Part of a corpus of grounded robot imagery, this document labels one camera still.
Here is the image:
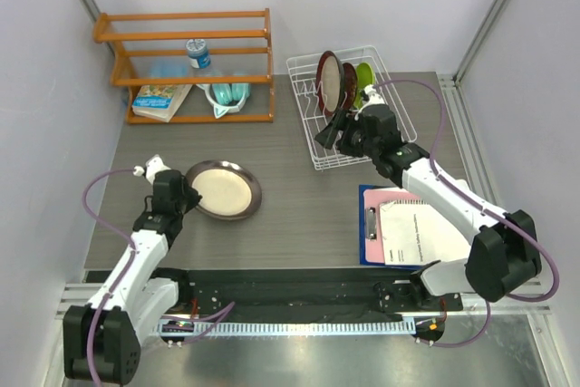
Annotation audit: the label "white teal cat-ear headphones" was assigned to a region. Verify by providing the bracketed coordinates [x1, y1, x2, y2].
[197, 82, 251, 120]

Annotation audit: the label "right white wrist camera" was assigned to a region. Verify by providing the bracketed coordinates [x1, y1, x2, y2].
[358, 85, 385, 111]

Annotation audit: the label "small brown rimmed plate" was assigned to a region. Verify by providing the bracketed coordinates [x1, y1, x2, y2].
[343, 63, 358, 110]

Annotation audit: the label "white wire dish rack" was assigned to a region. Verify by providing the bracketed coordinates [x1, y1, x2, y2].
[286, 45, 418, 170]

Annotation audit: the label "aluminium front rail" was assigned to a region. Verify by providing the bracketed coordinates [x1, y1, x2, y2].
[56, 277, 552, 320]

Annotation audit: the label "paperback book with blue cover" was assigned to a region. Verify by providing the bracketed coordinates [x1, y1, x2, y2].
[131, 84, 192, 122]

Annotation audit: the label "orange wooden shelf rack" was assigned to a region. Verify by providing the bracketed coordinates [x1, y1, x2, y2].
[92, 8, 275, 124]

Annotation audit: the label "white printed manual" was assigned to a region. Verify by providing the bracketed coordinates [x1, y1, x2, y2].
[378, 200, 470, 266]

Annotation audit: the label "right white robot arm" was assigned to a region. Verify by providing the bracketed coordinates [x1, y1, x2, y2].
[314, 104, 542, 310]

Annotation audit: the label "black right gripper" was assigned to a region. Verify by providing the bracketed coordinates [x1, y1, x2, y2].
[315, 108, 380, 160]

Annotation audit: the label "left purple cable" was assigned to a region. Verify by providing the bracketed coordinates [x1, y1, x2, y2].
[81, 166, 146, 387]

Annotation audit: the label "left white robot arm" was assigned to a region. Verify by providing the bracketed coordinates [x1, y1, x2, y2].
[63, 169, 201, 386]

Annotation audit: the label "large brown rimmed cream plate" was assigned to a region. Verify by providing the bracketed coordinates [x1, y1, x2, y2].
[186, 160, 263, 221]

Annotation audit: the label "clear water bottle blue cap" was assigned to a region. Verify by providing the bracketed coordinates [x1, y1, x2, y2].
[185, 39, 222, 78]

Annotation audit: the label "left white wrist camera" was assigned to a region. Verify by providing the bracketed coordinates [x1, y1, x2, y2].
[144, 155, 170, 184]

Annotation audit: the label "green plastic plate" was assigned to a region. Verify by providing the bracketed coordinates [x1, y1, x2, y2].
[353, 63, 375, 109]

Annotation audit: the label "blue clipboard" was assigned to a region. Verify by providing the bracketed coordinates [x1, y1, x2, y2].
[358, 184, 431, 266]

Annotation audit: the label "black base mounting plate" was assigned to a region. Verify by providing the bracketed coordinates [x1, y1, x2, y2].
[151, 267, 463, 324]

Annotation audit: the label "white slotted cable duct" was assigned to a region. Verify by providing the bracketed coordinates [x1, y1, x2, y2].
[157, 318, 416, 340]

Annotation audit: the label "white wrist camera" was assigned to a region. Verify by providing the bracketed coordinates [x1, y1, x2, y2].
[144, 155, 170, 184]
[358, 85, 385, 111]

